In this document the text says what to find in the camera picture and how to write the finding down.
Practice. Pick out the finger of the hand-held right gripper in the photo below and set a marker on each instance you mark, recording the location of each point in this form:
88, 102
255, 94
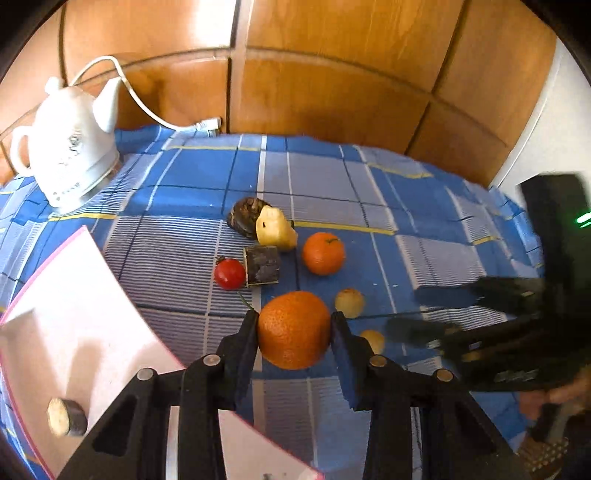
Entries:
415, 330
489, 293

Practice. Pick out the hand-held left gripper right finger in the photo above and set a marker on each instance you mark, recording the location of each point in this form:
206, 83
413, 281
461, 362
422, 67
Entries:
341, 355

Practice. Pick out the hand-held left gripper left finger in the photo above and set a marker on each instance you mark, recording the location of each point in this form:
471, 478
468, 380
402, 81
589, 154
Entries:
247, 350

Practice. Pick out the small tan longan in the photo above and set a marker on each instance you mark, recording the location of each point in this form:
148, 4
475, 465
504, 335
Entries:
374, 340
349, 302

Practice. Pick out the large orange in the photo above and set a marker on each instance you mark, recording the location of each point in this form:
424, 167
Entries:
293, 330

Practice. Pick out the red tomato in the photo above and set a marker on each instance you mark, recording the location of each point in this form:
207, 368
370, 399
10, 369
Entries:
229, 274

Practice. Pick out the yellow starfruit piece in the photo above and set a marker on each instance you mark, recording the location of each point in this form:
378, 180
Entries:
276, 229

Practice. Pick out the dark water chestnut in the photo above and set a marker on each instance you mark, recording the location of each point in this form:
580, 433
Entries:
244, 216

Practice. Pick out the white tray with pink rim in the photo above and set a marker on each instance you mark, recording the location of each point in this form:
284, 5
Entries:
78, 314

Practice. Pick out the dark sugarcane piece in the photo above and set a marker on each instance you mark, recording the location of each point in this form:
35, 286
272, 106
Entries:
262, 266
67, 417

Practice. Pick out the person's right hand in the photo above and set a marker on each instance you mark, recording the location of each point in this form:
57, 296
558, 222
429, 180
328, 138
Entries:
565, 394

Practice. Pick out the small orange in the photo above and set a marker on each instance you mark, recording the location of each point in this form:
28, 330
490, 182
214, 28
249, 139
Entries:
323, 254

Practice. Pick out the blue checked tablecloth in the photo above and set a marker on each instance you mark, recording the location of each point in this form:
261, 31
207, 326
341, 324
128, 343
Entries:
406, 217

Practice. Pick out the brown dotted cloth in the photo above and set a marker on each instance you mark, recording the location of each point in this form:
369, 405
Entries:
545, 454

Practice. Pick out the white ceramic electric kettle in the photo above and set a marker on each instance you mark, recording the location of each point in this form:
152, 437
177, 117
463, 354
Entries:
69, 147

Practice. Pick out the wooden panelled wardrobe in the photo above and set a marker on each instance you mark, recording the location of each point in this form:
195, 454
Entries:
332, 69

